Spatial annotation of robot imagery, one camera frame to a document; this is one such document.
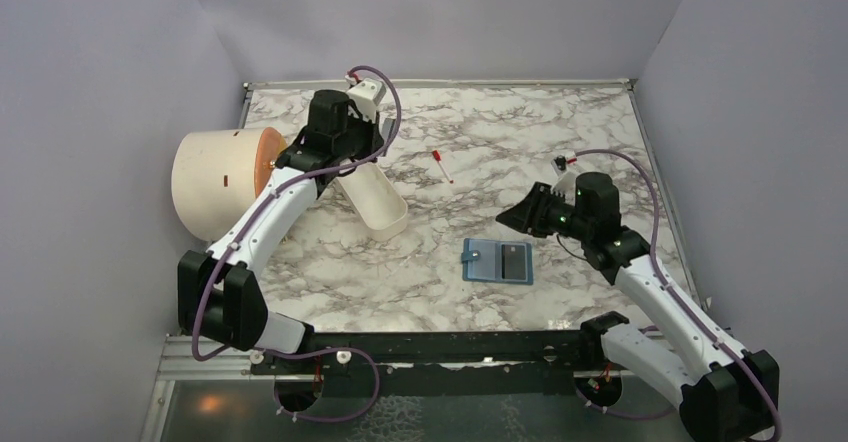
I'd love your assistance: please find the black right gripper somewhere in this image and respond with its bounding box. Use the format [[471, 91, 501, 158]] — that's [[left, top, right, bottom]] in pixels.
[[497, 181, 593, 241]]

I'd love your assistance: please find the grey silver credit card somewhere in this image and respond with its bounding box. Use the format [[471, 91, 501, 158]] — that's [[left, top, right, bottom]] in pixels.
[[378, 117, 396, 157]]

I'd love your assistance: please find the blue leather card holder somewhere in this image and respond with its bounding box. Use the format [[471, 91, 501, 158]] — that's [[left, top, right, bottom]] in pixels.
[[460, 238, 534, 285]]

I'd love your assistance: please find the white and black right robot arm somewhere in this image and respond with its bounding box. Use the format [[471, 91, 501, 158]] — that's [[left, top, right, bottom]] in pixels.
[[496, 172, 782, 441]]

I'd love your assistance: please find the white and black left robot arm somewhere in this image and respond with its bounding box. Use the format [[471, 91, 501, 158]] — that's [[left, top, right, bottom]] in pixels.
[[177, 79, 386, 373]]

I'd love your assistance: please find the white oblong plastic tray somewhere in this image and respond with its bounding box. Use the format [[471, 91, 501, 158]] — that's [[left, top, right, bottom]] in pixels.
[[335, 163, 408, 242]]

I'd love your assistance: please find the small red white pen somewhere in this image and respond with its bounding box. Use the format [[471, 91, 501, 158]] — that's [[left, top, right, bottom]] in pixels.
[[431, 150, 454, 184]]

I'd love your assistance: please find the cream cylinder with orange disc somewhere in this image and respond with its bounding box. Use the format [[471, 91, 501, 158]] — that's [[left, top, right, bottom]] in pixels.
[[171, 127, 287, 242]]

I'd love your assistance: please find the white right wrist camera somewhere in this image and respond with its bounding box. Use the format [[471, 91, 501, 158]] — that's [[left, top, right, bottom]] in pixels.
[[552, 154, 577, 198]]

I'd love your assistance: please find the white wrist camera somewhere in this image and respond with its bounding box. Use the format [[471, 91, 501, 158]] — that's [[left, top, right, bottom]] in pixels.
[[552, 154, 577, 198], [345, 75, 387, 123]]

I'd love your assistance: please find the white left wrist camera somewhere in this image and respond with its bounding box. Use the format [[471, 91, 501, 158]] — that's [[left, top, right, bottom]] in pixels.
[[345, 75, 387, 123]]

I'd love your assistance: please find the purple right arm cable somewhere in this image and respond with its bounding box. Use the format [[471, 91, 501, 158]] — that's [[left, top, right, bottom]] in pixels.
[[556, 148, 783, 442]]

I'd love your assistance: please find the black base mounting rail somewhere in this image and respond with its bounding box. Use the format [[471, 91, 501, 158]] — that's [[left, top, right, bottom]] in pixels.
[[250, 330, 609, 398]]

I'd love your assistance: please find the aluminium frame rail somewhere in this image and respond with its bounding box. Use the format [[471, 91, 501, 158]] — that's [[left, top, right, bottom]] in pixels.
[[137, 332, 266, 442]]

